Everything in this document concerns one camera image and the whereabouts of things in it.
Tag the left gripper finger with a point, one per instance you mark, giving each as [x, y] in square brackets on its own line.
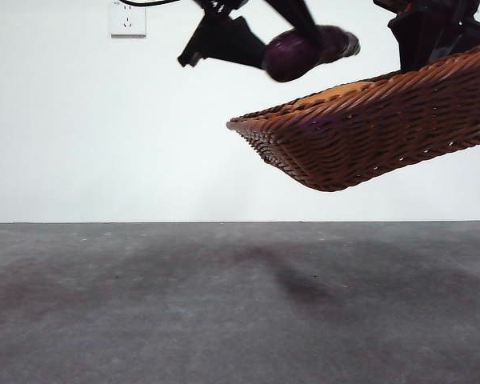
[300, 20]
[224, 42]

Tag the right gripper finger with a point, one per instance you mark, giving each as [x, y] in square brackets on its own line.
[474, 36]
[416, 40]

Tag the purple eggplant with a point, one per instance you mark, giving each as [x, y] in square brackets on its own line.
[288, 60]

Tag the brown potato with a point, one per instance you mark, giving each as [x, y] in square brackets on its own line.
[344, 91]

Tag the brown wicker basket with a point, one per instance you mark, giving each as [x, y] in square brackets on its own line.
[376, 136]

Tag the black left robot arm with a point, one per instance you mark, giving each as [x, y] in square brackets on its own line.
[222, 7]

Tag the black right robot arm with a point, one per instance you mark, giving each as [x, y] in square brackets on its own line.
[428, 6]

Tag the white wall socket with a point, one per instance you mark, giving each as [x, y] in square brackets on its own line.
[129, 22]

